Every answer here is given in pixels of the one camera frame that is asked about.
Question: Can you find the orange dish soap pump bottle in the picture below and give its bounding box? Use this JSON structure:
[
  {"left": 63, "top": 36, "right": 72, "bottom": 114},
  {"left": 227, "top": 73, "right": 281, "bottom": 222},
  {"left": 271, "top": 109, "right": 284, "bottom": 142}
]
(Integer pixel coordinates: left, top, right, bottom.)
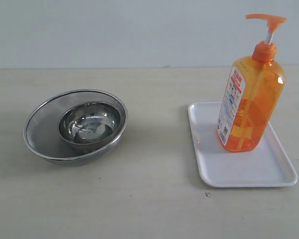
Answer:
[{"left": 216, "top": 13, "right": 286, "bottom": 152}]

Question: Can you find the small stainless steel bowl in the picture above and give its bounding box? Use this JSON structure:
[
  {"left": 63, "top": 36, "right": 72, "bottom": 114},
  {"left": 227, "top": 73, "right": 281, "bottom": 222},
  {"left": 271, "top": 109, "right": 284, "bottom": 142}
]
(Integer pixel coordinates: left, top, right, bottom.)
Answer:
[{"left": 58, "top": 101, "right": 126, "bottom": 154}]

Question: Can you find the steel mesh colander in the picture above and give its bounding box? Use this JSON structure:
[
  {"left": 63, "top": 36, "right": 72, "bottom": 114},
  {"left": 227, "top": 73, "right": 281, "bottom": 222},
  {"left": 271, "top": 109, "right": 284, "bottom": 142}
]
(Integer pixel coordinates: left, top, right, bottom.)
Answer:
[{"left": 23, "top": 89, "right": 128, "bottom": 166}]

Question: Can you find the white plastic tray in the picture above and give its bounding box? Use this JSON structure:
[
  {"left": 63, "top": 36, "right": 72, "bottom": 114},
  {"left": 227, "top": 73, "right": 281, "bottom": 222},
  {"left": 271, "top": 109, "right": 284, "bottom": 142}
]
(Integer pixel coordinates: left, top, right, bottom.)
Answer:
[{"left": 187, "top": 102, "right": 298, "bottom": 188}]

